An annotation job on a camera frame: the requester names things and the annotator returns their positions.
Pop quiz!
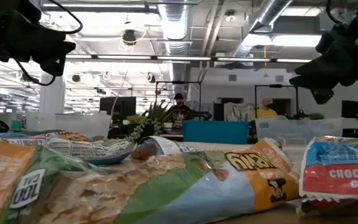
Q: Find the green trailing succulent plant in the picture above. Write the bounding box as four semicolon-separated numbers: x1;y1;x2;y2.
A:
126;101;173;144

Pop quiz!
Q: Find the black ceiling camera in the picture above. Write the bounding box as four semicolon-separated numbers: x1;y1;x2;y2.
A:
122;29;137;46

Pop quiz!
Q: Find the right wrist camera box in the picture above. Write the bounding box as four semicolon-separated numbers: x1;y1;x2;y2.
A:
314;30;336;56

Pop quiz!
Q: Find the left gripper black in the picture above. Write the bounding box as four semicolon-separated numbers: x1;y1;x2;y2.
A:
0;0;76;77

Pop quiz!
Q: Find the long ceiling light strip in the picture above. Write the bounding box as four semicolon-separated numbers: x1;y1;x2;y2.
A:
63;54;313;63

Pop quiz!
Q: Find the teal box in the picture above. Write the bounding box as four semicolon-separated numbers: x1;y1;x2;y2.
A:
10;119;24;131

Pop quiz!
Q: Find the blue plastic bin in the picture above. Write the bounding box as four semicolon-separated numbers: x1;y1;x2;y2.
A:
182;120;250;144

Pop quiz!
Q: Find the orange green Chewy granola bar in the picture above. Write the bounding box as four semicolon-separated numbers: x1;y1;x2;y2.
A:
0;136;301;224

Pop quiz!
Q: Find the black plant pot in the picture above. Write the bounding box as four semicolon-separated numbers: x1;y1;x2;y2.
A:
127;123;155;141

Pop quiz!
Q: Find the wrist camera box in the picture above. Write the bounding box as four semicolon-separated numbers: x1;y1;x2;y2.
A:
314;30;336;56
17;0;43;29

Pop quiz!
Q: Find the granola bar with nutrition label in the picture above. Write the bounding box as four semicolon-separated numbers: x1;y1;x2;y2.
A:
0;133;138;166

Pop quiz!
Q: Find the yellow-green leafy plant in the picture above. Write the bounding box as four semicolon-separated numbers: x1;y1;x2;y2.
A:
126;114;145;124

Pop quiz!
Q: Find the person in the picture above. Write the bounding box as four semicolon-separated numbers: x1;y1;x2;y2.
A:
253;97;278;121
166;92;192;130

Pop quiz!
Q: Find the white column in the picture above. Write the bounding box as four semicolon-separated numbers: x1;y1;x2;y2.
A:
39;73;65;114

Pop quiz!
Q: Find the clear plastic bin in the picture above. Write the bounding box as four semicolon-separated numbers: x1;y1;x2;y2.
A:
255;115;344;146
25;111;112;141

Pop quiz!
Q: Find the silver ribbed air duct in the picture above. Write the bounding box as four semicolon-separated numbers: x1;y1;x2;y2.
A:
230;0;293;60
157;0;193;91

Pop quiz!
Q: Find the granola bar with white seam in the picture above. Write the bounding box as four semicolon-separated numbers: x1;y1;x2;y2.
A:
132;136;195;161

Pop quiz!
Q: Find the small black square box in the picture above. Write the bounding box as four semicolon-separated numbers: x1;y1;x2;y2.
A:
341;100;358;119

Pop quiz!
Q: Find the white draped cloth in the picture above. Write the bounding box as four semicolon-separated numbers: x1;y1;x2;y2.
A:
224;102;256;122

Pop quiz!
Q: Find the chocolate chip granola bar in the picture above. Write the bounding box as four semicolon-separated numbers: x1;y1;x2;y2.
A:
296;133;358;217

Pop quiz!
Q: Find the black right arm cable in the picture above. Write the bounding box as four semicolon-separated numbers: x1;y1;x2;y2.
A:
325;0;343;26

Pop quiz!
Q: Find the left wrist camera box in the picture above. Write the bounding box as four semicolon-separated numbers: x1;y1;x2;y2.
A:
17;0;43;29

